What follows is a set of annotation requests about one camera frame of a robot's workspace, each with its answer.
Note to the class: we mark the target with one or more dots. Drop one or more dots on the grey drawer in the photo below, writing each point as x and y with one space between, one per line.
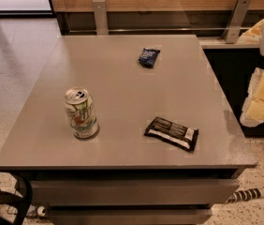
129 216
133 192

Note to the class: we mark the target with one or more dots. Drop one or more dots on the metal rail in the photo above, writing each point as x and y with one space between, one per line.
200 32

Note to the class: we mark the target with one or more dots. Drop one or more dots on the right metal bracket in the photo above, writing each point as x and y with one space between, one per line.
231 33

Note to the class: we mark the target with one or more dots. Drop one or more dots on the black chair frame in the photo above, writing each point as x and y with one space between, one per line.
22 204

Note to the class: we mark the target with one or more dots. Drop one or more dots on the left metal bracket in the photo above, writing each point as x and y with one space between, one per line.
101 19

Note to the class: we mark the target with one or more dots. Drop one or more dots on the black chocolate rxbar wrapper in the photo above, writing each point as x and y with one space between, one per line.
175 134

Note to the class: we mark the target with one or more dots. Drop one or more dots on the blue blueberry rxbar wrapper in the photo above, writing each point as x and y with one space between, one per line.
148 57

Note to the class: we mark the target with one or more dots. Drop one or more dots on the white green soda can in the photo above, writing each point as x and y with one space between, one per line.
80 110

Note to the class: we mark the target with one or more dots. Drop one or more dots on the upper grey drawer front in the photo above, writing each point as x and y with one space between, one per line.
133 192

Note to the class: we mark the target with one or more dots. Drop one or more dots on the lower grey drawer front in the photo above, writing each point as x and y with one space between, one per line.
129 216

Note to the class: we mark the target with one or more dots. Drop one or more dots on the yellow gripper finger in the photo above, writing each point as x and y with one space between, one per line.
253 106
252 35

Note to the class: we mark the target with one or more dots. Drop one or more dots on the metal bracket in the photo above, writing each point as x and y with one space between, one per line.
231 33
101 19

